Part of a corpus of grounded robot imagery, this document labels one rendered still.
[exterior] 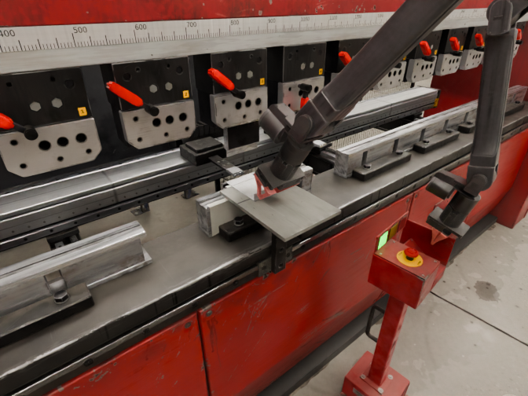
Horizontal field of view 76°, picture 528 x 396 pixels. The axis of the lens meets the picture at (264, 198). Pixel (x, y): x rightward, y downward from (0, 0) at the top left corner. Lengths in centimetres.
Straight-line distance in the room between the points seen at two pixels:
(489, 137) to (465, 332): 128
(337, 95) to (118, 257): 59
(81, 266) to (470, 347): 173
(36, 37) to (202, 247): 56
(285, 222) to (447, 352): 134
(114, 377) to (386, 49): 85
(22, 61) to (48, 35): 6
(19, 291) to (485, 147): 108
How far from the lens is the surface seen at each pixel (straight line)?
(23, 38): 67
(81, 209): 106
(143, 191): 110
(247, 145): 92
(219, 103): 79
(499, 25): 96
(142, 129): 73
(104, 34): 69
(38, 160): 70
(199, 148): 109
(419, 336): 196
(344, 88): 63
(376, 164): 133
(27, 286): 84
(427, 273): 107
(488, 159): 100
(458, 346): 200
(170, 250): 92
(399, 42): 59
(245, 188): 90
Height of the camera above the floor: 144
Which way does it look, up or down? 31 degrees down
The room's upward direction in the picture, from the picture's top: straight up
